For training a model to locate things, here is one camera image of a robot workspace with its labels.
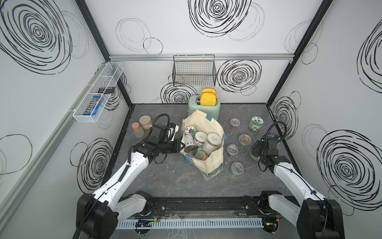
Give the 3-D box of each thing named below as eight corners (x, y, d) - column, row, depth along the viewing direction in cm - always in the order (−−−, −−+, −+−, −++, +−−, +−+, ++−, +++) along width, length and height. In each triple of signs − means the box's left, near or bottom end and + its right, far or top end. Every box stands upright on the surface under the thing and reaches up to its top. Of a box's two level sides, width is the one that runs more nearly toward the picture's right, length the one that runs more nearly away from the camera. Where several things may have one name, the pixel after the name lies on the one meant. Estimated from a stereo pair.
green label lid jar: (250, 132, 105) (253, 125, 99) (247, 123, 110) (250, 116, 104) (261, 132, 105) (265, 125, 99) (257, 123, 110) (261, 116, 104)
